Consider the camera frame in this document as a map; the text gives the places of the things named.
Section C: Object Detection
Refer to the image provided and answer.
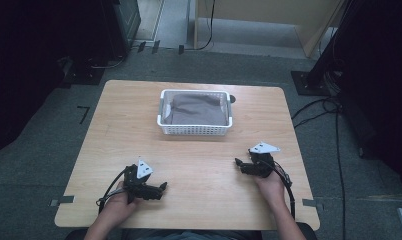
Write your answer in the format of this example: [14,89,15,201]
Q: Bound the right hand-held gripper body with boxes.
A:
[242,141,281,179]

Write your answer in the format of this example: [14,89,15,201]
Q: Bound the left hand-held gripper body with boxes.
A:
[123,158,163,205]

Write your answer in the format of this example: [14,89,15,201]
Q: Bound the white plastic basket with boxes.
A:
[156,88,234,137]

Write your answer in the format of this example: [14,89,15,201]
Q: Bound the grey cloth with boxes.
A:
[163,92,229,127]

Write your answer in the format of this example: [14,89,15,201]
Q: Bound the person's right hand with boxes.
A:
[253,169,287,205]

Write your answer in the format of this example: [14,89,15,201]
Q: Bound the person's left hand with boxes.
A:
[102,180,141,219]

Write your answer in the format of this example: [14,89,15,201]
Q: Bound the person's legs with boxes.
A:
[64,222,319,240]

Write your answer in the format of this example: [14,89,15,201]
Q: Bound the grey tape strip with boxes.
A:
[49,195,76,207]
[301,198,325,212]

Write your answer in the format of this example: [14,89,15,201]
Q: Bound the light wooden cabinet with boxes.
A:
[193,0,346,59]

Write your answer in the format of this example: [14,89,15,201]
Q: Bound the dark cabinet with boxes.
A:
[101,0,142,62]

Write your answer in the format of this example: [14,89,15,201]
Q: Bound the left hand-held gripper cable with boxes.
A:
[95,166,131,215]

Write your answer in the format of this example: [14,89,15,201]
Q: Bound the hand-held gripper cable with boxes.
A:
[95,166,131,215]
[271,162,297,220]

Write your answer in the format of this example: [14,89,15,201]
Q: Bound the right hand-held gripper cable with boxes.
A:
[271,162,297,220]

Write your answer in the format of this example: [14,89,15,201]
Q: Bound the black floor cables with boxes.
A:
[290,95,347,240]

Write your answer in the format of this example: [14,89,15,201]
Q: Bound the black stand base plate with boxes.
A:
[59,55,107,89]
[290,70,334,98]

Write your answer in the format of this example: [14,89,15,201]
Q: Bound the black hanging cable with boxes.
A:
[183,0,217,52]

